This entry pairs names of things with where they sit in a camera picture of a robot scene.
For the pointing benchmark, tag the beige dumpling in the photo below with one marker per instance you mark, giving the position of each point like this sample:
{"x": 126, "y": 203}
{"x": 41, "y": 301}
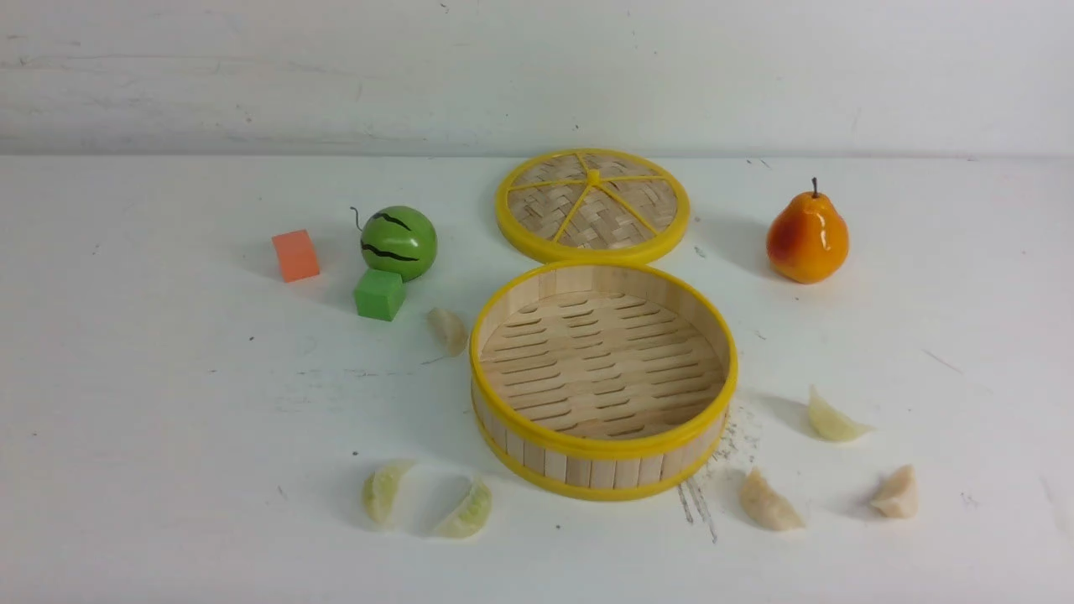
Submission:
{"x": 898, "y": 496}
{"x": 765, "y": 506}
{"x": 449, "y": 329}

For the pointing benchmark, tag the green dumpling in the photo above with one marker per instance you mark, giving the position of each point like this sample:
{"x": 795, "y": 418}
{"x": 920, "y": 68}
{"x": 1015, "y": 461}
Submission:
{"x": 471, "y": 514}
{"x": 381, "y": 488}

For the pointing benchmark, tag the pale yellow dumpling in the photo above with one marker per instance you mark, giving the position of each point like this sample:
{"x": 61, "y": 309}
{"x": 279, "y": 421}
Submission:
{"x": 831, "y": 424}

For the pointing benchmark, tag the bamboo steamer tray yellow rim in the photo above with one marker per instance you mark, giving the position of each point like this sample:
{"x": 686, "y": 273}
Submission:
{"x": 604, "y": 381}

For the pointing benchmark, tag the bamboo steamer lid yellow rim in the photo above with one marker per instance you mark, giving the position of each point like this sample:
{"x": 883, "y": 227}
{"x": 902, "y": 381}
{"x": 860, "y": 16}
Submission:
{"x": 588, "y": 204}

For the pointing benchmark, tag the green toy watermelon ball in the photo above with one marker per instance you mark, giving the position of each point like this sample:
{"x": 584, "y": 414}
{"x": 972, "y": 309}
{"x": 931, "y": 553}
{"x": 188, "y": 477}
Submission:
{"x": 397, "y": 239}

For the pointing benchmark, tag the green foam cube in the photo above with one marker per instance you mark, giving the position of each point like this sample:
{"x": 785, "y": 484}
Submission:
{"x": 379, "y": 294}

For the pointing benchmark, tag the orange foam cube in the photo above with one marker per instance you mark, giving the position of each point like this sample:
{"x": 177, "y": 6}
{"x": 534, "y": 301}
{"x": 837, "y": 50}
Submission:
{"x": 297, "y": 256}

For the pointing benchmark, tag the orange toy pear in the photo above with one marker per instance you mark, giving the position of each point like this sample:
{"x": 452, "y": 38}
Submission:
{"x": 809, "y": 240}

